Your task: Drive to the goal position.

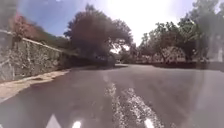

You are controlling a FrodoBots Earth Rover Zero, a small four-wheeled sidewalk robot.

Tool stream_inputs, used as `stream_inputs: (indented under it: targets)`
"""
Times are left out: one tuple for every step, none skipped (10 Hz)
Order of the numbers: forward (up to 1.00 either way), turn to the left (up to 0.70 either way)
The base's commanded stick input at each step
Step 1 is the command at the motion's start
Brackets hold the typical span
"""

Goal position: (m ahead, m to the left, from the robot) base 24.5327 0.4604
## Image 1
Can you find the row of trees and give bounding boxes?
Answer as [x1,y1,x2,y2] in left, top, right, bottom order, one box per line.
[133,0,224,64]

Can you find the large dark tree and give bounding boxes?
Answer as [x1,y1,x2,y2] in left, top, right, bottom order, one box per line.
[63,3,134,66]

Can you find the bushes above wall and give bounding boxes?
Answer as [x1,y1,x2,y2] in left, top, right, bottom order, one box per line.
[11,12,73,51]

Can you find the robot's own part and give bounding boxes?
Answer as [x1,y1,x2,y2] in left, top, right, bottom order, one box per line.
[144,118,155,128]
[72,120,83,128]

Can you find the grey asphalt road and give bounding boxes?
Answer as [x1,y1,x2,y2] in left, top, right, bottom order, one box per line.
[0,63,224,128]

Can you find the low dark wall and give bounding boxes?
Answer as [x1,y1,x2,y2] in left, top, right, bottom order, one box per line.
[133,59,224,72]

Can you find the grey stone wall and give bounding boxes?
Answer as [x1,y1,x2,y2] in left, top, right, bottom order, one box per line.
[0,29,73,84]

